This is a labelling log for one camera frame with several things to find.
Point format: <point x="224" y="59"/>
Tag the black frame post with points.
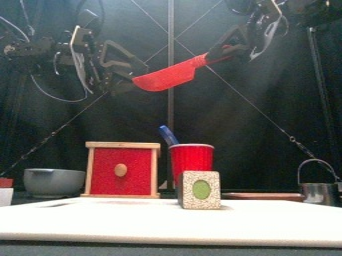
<point x="318" y="83"/>

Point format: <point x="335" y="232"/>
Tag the red and white block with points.
<point x="5" y="191"/>

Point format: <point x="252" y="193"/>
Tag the toy sushi roll green centre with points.
<point x="200" y="190"/>

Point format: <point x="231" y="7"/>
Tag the black marker pen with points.
<point x="54" y="205"/>

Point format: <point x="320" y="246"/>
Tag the wooden box red front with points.
<point x="120" y="170"/>

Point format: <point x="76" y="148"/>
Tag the grey bowl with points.
<point x="53" y="182"/>

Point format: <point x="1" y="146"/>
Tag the thin metal frame pole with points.
<point x="171" y="116"/>

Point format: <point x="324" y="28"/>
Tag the white cutting board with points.
<point x="133" y="223"/>

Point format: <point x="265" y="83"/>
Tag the red toy knife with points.
<point x="168" y="76"/>

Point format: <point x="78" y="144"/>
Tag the red plastic cup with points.
<point x="191" y="160"/>

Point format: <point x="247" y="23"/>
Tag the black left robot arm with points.
<point x="26" y="46"/>

